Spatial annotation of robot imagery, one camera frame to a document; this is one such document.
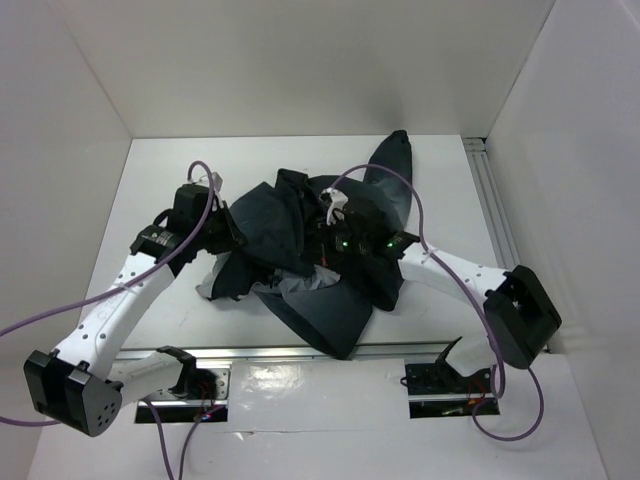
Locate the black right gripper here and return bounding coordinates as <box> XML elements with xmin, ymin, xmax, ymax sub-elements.
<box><xmin>302</xmin><ymin>215</ymin><xmax>371</xmax><ymax>266</ymax></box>

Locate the dark navy jacket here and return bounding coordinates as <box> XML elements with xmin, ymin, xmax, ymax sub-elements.
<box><xmin>196</xmin><ymin>130</ymin><xmax>413</xmax><ymax>360</ymax></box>

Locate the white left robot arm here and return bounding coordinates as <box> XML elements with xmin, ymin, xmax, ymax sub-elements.
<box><xmin>23</xmin><ymin>184</ymin><xmax>246</xmax><ymax>437</ymax></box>

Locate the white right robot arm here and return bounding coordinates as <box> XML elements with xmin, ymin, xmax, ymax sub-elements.
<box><xmin>320</xmin><ymin>188</ymin><xmax>562</xmax><ymax>392</ymax></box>

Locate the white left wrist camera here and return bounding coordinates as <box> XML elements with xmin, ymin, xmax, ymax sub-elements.
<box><xmin>208</xmin><ymin>172</ymin><xmax>223</xmax><ymax>191</ymax></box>

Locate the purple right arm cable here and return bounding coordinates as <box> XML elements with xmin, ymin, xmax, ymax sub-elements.
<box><xmin>329</xmin><ymin>163</ymin><xmax>546</xmax><ymax>441</ymax></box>

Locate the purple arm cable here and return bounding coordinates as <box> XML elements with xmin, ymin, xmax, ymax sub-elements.
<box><xmin>0</xmin><ymin>160</ymin><xmax>221</xmax><ymax>480</ymax></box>
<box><xmin>329</xmin><ymin>163</ymin><xmax>546</xmax><ymax>441</ymax></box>

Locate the aluminium side rail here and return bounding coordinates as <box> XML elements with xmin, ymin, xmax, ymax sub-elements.
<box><xmin>462</xmin><ymin>137</ymin><xmax>520</xmax><ymax>269</ymax></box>

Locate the aluminium front rail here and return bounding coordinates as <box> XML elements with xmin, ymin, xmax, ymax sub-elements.
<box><xmin>117</xmin><ymin>340</ymin><xmax>469</xmax><ymax>362</ymax></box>

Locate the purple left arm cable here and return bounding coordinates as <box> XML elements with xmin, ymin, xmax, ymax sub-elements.
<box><xmin>0</xmin><ymin>160</ymin><xmax>221</xmax><ymax>480</ymax></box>

